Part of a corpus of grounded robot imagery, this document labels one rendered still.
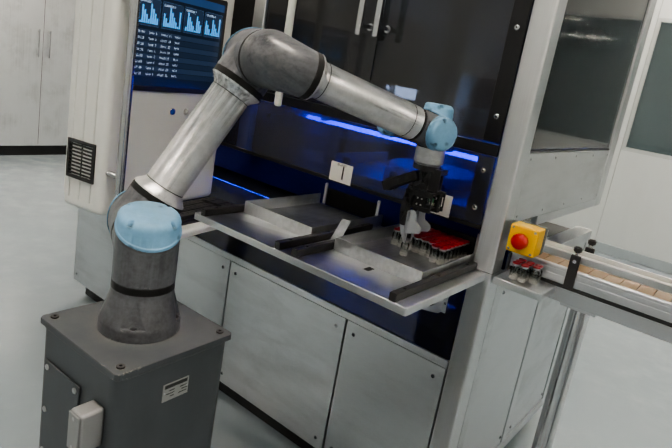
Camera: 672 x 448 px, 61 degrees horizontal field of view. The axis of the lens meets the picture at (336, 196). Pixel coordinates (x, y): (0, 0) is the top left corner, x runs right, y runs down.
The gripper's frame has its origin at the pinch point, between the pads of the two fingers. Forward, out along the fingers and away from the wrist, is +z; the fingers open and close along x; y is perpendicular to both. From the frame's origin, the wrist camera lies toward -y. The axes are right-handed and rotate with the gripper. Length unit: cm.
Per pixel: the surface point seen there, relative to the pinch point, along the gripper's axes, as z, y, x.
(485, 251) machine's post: -0.3, 18.1, 10.8
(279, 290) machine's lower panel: 37, -50, 11
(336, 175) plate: -7.5, -33.8, 10.6
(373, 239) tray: 4.8, -10.9, 2.2
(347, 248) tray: 3.5, -7.0, -15.3
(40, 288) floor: 94, -200, 2
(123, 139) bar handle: -11, -70, -40
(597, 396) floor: 93, 33, 161
